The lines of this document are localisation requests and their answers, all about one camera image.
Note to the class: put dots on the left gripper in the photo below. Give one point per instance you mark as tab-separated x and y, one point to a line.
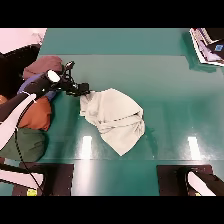
80	89

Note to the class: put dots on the blue garment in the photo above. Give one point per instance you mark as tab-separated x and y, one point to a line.
50	95

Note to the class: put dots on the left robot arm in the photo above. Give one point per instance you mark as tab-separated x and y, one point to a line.
13	115

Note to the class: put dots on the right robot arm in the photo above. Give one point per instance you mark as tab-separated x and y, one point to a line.
200	181

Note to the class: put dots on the white garment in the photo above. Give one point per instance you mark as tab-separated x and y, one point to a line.
115	120

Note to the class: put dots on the orange garment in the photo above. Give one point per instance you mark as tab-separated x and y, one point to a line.
38	115

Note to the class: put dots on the maroon garment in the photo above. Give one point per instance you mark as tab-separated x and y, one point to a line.
43	65

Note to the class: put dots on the dark green garment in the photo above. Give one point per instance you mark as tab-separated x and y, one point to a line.
28	143

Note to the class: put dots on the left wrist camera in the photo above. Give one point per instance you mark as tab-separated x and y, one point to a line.
68	69

